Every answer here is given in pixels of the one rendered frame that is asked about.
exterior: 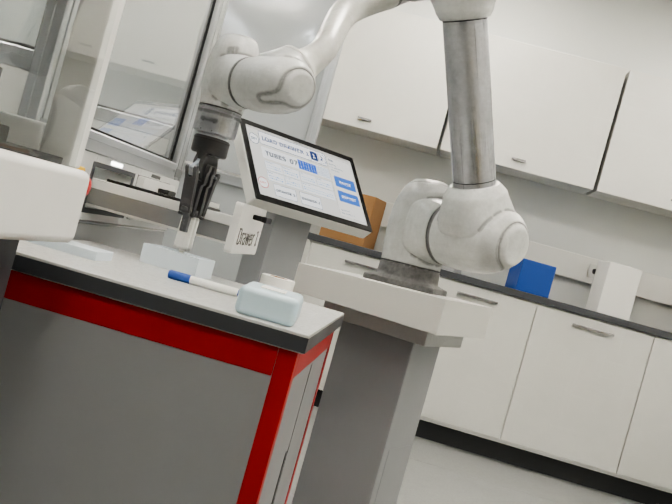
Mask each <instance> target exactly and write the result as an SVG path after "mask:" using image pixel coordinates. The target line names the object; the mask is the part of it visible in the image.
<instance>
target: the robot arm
mask: <svg viewBox="0 0 672 504"><path fill-rule="evenodd" d="M409 1H411V2H416V1H425V0H337V1H336V2H335V3H334V4H333V5H332V7H331V8H330V9H329V11H328V12H327V14H326V16H325V18H324V20H323V22H322V24H321V27H320V29H319V31H318V33H317V35H316V37H315V39H314V41H313V42H311V43H310V44H308V45H307V46H305V47H303V48H300V49H298V48H296V47H294V46H291V45H285V46H283V47H280V48H277V49H274V50H271V51H267V52H264V53H260V54H259V49H258V45H257V43H256V41H255V40H253V39H252V38H250V37H247V36H245V35H241V34H235V33H227V34H223V35H222V36H221V37H220V38H219V39H218V41H217V42H216V44H215V45H214V47H213V49H212V51H211V53H210V55H209V58H208V61H207V64H206V67H205V70H204V74H203V78H202V82H201V88H200V91H201V96H200V103H199V106H198V110H197V114H196V117H195V121H194V125H193V129H194V130H196V131H198V133H196V134H194V138H193V141H192V145H191V150H192V151H194V152H196V155H195V157H194V159H193V163H192V164H188V163H187V164H186V166H185V178H184V183H183V188H182V194H181V199H180V204H179V211H178V214H181V215H182V217H181V220H180V224H179V227H178V231H177V234H176V238H175V241H174V245H173V247H174V248H178V249H181V250H184V251H191V249H192V246H193V242H194V238H195V235H196V231H197V227H198V224H199V220H204V217H205V215H206V212H207V209H208V207H209V204H210V201H211V198H212V196H213V193H214V190H215V187H216V185H217V183H218V181H219V179H220V177H221V175H220V174H217V173H216V172H217V167H218V160H219V159H221V160H225V159H226V158H227V154H228V151H229V147H230V144H229V142H228V140H230V141H234V140H235V138H236V135H237V131H238V128H239V124H240V121H241V117H242V114H243V111H244V110H246V109H250V110H252V111H255V112H260V113H266V114H289V113H293V112H296V111H299V110H301V109H303V108H304V107H305V106H307V105H308V104H309V103H310V101H311V100H312V98H313V96H314V94H315V90H316V82H315V77H316V76H317V75H318V74H319V73H320V72H321V71H322V70H323V69H324V68H325V67H326V66H328V65H329V64H330V62H331V61H332V60H333V59H334V58H335V56H336V55H337V53H338V51H339V49H340V48H341V46H342V44H343V42H344V40H345V38H346V36H347V34H348V32H349V30H350V28H351V27H352V26H353V25H354V24H355V23H356V22H358V21H360V20H362V19H364V18H367V17H369V16H372V15H375V14H377V13H380V12H383V11H387V10H390V9H393V8H395V7H397V6H399V5H401V4H404V3H407V2H409ZM430 1H431V3H432V5H433V8H434V10H435V13H436V16H437V17H438V19H439V20H440V21H442V24H443V40H444V55H445V71H446V87H447V102H448V118H449V134H450V149H451V165H452V181H453V183H452V184H451V185H450V186H448V185H447V184H445V183H443V182H440V181H436V180H430V179H415V180H413V181H412V182H410V183H408V184H407V185H406V186H405V187H404V188H403V190H402V191H401V193H400V194H399V196H398V197H397V199H396V201H395V203H394V206H393V208H392V211H391V215H390V218H389V221H388V225H387V229H386V233H385V238H384V243H383V250H382V255H381V258H383V259H381V260H380V263H379V265H378V269H377V271H370V272H364V273H363V277H364V278H368V279H372V280H376V281H380V282H384V283H388V284H392V285H396V286H400V287H404V288H408V289H412V290H416V291H420V292H424V293H428V294H432V295H433V294H434V295H440V296H445V297H446V295H447V291H446V290H444V289H442V288H440V287H439V286H438V282H439V276H440V273H439V272H440V271H441V267H442V265H445V266H448V267H451V268H454V269H457V270H461V271H466V272H471V273H479V274H491V273H496V272H499V271H503V270H506V269H509V268H511V267H513V266H515V265H517V264H518V263H519V262H521V260H522V259H523V258H524V256H525V255H526V253H527V250H528V246H529V235H528V229H527V227H526V225H525V223H524V221H523V219H522V218H521V216H520V215H519V214H517V213H516V212H515V210H514V207H513V205H512V202H511V200H510V197H509V195H508V191H507V189H506V188H505V187H504V186H503V185H502V184H501V183H500V182H499V181H497V180H496V169H495V150H494V130H493V111H492V91H491V71H490V52H489V32H488V17H489V16H491V14H492V12H493V10H494V6H495V2H496V0H430ZM386 259H387V260H386ZM390 260H391V261H390ZM394 261H395V262H394ZM398 262H399V263H398ZM402 263H403V264H402ZM419 267H420V268H419ZM423 268H424V269H423ZM427 269H428V270H427ZM431 270H432V271H431ZM435 271H436V272H435Z"/></svg>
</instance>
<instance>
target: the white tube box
mask: <svg viewBox="0 0 672 504"><path fill-rule="evenodd" d="M139 261H141V262H144V263H147V264H151V265H154V266H157V267H161V268H164V269H167V270H174V271H178V272H181V273H185V274H189V275H192V276H195V277H198V278H205V279H211V276H212V272H213V269H214V265H215V261H214V260H210V259H207V258H204V257H200V256H197V255H193V254H190V253H187V252H184V254H183V253H179V250H176V249H173V248H170V247H166V246H163V245H157V244H150V243H144V244H143V248H142V252H141V255H140V259H139Z"/></svg>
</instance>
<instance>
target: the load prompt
mask: <svg viewBox="0 0 672 504"><path fill-rule="evenodd" d="M258 135H259V139H260V143H261V144H264V145H266V146H269V147H272V148H275V149H278V150H281V151H284V152H287V153H290V154H292V155H295V156H298V157H301V158H304V159H307V160H310V161H313V162H316V163H318V164H321V165H324V166H327V162H326V158H325V154H322V153H319V152H317V151H314V150H311V149H308V148H306V147H303V146H300V145H297V144H294V143H292V142H289V141H286V140H283V139H280V138H278V137H275V136H272V135H269V134H266V133H264V132H261V131H258ZM327 167H328V166H327Z"/></svg>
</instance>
